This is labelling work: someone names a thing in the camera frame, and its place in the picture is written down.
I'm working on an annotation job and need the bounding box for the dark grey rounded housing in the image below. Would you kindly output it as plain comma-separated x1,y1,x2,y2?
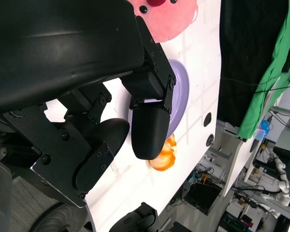
30,202,88,232

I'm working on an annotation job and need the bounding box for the white desk panel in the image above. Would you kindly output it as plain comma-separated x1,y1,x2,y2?
221,125,257,198

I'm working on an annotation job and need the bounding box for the orange striped bread toy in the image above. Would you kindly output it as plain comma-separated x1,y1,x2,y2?
148,133,178,172

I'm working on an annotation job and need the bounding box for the blue plastic object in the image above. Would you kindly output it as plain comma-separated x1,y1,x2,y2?
255,119,271,141

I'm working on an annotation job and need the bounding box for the purple plastic plate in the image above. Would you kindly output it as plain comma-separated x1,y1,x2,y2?
128,59,190,141

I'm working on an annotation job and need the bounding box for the black box under desk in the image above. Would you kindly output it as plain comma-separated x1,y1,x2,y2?
183,182,223,216

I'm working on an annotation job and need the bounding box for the green cloth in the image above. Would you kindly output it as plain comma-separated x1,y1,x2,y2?
236,0,290,142

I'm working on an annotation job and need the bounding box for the black backdrop cloth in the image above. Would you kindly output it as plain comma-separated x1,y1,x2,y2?
218,0,290,128

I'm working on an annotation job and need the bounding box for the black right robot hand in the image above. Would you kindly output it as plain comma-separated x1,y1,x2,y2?
108,202,160,232

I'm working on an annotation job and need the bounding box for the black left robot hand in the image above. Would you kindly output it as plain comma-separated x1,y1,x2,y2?
0,0,177,209

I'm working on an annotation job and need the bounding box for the pink plush doll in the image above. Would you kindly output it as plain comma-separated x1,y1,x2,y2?
134,0,199,43

